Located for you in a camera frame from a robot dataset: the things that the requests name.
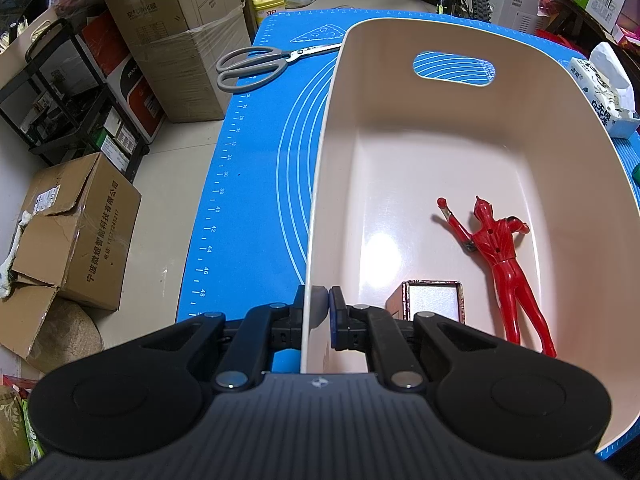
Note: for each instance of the grey handled scissors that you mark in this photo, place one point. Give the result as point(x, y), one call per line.
point(250, 68)

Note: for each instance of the red superhero figurine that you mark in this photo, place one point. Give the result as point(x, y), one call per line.
point(494, 241)

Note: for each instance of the cream plastic storage bin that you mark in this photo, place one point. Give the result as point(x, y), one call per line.
point(422, 110)

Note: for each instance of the open cardboard box on floor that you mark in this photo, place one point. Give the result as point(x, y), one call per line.
point(74, 247)

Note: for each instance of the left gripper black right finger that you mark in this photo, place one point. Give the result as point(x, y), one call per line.
point(373, 332)

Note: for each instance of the white tissue pack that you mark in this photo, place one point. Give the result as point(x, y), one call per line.
point(608, 89)

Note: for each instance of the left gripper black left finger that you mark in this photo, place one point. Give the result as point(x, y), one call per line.
point(252, 342)

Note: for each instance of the black metal shelf rack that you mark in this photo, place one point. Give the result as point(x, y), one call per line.
point(62, 108)

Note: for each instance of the large stacked cardboard box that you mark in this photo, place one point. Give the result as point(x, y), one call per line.
point(177, 43)

